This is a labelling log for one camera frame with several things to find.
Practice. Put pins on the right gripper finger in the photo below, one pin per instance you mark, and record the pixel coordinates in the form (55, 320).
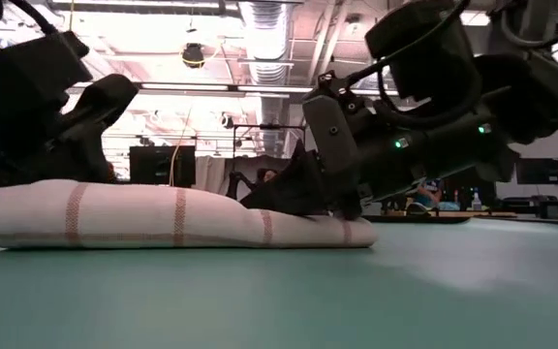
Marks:
(288, 189)

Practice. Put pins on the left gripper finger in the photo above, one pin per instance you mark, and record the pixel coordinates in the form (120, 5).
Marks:
(96, 155)

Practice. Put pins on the white red-checked towel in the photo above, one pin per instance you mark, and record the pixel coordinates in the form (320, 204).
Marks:
(163, 218)

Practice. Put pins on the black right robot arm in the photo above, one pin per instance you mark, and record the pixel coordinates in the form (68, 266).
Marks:
(526, 72)

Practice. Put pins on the person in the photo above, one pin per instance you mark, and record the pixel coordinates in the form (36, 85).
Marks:
(429, 194)
(265, 177)

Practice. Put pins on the black monitor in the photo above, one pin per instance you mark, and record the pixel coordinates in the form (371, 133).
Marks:
(538, 170)
(163, 165)

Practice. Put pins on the white curtain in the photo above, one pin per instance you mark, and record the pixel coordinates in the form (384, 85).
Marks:
(211, 174)

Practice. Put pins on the ceiling light strip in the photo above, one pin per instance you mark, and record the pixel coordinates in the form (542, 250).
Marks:
(274, 89)
(184, 87)

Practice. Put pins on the clear spray bottle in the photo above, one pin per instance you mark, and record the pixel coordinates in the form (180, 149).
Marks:
(476, 199)

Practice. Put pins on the green table mat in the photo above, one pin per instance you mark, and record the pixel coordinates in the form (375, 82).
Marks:
(279, 300)

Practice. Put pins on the black ceiling dome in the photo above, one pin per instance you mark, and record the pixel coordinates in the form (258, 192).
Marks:
(193, 54)

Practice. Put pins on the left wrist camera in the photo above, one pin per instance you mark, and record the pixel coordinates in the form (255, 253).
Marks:
(17, 63)

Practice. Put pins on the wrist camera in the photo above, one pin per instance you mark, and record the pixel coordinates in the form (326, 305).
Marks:
(17, 63)
(429, 48)

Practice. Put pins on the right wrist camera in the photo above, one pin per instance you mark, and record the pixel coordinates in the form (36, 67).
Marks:
(429, 48)

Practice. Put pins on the silver ceiling duct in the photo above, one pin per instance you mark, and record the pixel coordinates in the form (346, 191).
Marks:
(267, 43)

